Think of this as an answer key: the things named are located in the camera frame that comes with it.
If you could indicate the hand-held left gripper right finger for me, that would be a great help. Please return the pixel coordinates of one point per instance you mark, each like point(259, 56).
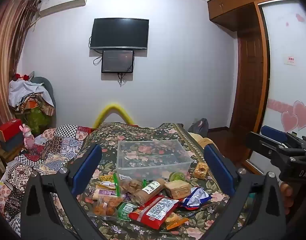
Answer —
point(219, 165)

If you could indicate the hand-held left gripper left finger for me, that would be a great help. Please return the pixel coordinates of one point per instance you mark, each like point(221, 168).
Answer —
point(89, 165)

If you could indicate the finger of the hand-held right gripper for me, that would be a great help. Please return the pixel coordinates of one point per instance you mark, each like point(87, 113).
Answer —
point(261, 146)
point(273, 133)

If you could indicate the yellow snack packet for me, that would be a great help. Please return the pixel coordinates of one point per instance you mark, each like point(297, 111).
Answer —
point(107, 178)

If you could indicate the purple label snack packet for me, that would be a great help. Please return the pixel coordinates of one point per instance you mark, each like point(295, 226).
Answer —
point(106, 194)

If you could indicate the green round snack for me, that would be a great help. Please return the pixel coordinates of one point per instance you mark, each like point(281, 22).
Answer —
point(177, 176)

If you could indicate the clear bag with green strip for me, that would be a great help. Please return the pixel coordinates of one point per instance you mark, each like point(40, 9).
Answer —
point(129, 183)

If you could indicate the clear bag of fried snacks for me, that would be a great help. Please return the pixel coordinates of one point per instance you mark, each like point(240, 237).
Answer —
point(105, 207)

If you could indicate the green snack packet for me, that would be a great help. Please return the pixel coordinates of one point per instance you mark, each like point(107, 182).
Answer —
point(126, 211)

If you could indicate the clear plastic storage box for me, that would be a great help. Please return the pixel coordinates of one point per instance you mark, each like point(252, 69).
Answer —
point(153, 158)

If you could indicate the red snack packet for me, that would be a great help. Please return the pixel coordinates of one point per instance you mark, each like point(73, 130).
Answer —
point(153, 211)

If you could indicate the person's right hand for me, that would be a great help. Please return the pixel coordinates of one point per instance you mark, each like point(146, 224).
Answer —
point(286, 197)

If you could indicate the small clear wrapped pastry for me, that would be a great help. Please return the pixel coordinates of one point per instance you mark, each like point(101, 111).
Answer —
point(201, 170)

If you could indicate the orange and white snack packet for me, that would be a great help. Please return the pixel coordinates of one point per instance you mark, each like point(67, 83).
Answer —
point(106, 185)

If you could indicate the yellow cloth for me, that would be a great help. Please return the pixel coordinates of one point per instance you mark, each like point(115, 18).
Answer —
point(205, 140)

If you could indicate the blue and white snack packet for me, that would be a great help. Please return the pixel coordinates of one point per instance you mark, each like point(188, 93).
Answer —
point(195, 197)

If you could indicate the patchwork quilt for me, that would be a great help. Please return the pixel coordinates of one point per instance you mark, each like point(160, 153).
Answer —
point(55, 142)

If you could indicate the dark bag with pink print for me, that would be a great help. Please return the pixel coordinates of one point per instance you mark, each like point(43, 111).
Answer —
point(199, 127)

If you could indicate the clear wrapped square cake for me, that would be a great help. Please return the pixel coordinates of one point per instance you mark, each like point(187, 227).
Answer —
point(178, 188)

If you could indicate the floral blanket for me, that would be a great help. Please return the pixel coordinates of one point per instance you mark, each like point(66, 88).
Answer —
point(133, 135)

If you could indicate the white sliding door with hearts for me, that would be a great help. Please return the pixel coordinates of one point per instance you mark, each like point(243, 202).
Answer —
point(285, 80)

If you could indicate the yellow foam tube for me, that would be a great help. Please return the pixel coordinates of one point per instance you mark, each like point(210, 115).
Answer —
point(112, 108)

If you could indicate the brown biscuit roll packet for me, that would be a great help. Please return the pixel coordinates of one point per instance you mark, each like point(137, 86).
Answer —
point(149, 190)

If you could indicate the pink rabbit toy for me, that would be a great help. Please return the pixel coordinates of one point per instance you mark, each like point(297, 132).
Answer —
point(27, 137)

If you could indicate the red and white door sticker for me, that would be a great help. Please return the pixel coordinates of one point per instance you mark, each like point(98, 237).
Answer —
point(290, 60)

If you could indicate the dark grey box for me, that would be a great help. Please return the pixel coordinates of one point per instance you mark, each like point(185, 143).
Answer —
point(11, 142)

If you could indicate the wooden wardrobe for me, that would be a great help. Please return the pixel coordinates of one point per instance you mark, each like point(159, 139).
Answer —
point(243, 55)

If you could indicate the red box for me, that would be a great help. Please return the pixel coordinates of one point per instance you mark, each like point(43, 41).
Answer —
point(9, 130)

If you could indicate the grey cushion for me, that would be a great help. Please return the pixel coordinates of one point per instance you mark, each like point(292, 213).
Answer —
point(46, 85)

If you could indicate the pile of clothes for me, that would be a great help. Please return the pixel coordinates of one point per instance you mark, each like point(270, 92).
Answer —
point(30, 95)

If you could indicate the striped brown curtain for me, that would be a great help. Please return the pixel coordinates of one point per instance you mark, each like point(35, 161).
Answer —
point(7, 55)

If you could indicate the white air conditioner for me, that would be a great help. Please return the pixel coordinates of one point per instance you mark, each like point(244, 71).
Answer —
point(64, 3)

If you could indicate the small black wall monitor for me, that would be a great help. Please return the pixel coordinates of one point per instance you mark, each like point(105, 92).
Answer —
point(117, 61)

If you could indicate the black wall television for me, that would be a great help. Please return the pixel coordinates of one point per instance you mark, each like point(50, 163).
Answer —
point(119, 33)

